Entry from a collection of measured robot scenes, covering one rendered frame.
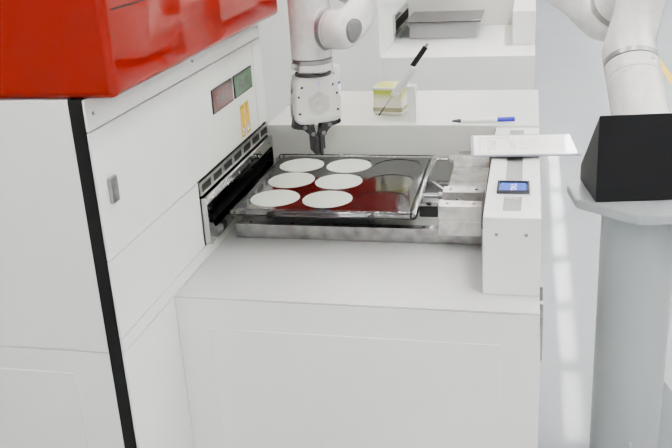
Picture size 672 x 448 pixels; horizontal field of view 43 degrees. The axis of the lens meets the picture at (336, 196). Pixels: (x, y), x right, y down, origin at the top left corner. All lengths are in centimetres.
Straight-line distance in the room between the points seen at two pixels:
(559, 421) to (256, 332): 131
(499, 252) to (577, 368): 148
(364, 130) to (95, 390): 88
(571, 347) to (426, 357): 156
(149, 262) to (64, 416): 28
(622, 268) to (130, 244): 109
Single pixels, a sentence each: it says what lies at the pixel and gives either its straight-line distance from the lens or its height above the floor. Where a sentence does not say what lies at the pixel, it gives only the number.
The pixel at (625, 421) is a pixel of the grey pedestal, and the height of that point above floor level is 27.
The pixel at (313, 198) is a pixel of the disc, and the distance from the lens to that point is 169.
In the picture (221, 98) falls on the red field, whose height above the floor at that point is 110.
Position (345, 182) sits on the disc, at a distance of 177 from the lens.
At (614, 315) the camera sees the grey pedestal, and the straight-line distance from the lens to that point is 202.
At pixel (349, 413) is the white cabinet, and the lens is 154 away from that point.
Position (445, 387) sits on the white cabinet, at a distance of 148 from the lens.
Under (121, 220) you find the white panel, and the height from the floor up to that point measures 102.
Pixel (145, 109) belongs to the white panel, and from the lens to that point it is 140.
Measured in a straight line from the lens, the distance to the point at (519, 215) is 141.
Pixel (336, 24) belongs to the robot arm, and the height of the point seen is 123.
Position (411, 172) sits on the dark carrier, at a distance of 182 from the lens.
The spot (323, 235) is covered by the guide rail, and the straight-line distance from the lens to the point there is 169.
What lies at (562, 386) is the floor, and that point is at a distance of 277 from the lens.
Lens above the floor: 147
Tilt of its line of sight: 20 degrees down
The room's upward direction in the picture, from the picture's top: 3 degrees counter-clockwise
